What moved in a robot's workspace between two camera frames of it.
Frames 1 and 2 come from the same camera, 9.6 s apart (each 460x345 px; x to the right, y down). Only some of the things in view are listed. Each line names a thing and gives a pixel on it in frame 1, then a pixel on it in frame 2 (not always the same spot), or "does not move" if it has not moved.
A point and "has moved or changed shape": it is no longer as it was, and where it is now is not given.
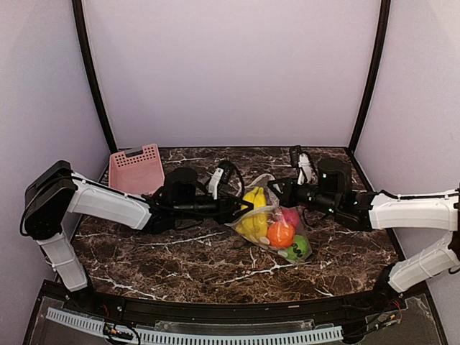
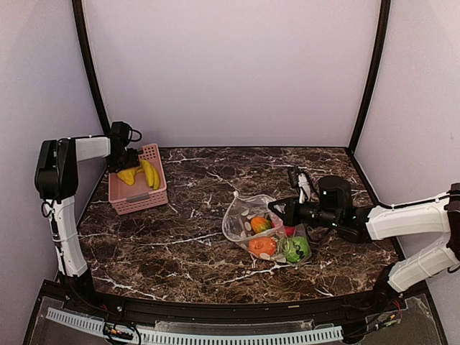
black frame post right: (385, 8) does not move
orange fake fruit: (281, 234) to (262, 245)
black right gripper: (287, 198) to (290, 215)
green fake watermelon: (300, 248) does not move
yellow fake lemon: (254, 226) to (128, 175)
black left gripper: (226, 208) to (113, 166)
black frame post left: (94, 72) does not move
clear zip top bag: (277, 228) has moved or changed shape
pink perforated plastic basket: (136, 175) does not move
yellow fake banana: (256, 197) to (152, 174)
